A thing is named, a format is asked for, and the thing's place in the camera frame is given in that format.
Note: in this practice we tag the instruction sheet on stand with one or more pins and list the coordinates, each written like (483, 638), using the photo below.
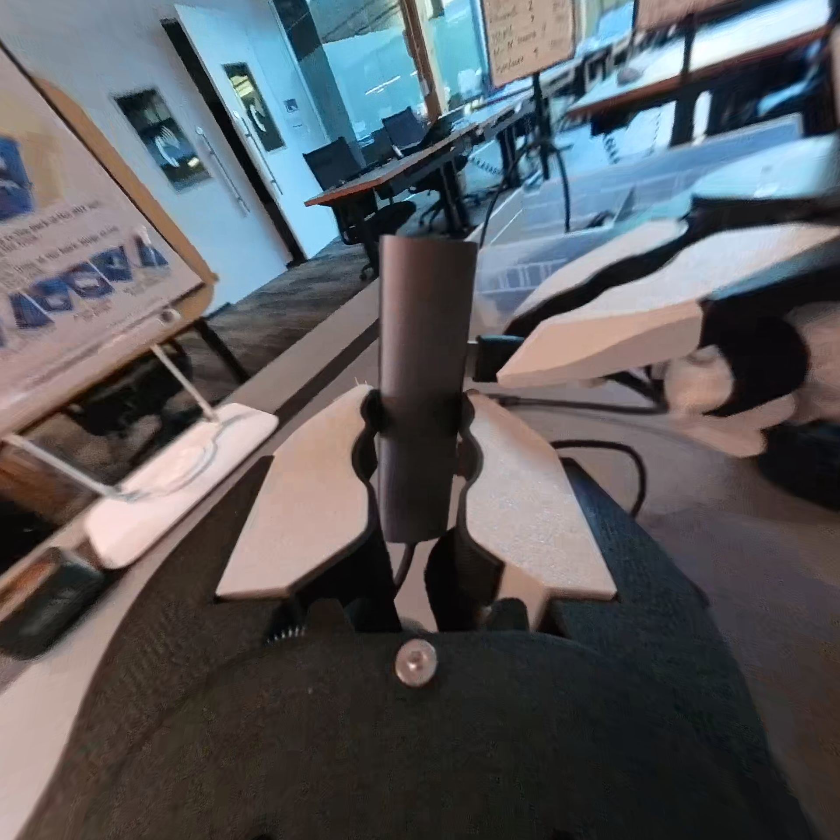
(200, 292)

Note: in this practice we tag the black office chair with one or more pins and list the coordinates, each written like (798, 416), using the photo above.
(334, 161)
(403, 124)

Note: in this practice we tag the dark wall poster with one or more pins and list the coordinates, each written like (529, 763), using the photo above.
(161, 138)

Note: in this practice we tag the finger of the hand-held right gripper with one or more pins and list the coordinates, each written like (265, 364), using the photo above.
(623, 321)
(610, 253)

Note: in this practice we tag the white door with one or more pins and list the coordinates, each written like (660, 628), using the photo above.
(302, 184)

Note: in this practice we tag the person's right hand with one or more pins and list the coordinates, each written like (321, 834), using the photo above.
(741, 426)

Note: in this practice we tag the long wooden desk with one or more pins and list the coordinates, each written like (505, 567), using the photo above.
(722, 59)

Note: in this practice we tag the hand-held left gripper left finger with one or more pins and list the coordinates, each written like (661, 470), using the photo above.
(302, 518)

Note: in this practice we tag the dark door poster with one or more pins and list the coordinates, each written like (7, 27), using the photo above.
(256, 111)

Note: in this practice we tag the wooden office desk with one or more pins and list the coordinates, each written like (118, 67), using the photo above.
(394, 170)

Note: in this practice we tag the clear plastic bin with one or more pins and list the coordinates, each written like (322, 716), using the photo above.
(558, 216)

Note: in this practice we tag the wooden ceiling post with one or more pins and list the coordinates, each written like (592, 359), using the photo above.
(420, 59)

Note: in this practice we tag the grey crumpled cloth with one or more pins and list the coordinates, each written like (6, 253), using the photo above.
(628, 74)

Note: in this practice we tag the grey usb hub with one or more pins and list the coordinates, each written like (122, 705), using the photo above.
(426, 328)

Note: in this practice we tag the black power bank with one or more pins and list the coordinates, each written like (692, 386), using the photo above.
(46, 604)

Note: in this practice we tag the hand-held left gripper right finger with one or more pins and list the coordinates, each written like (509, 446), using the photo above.
(538, 518)

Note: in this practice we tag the whiteboard stand pole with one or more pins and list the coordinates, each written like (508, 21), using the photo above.
(689, 46)
(541, 124)

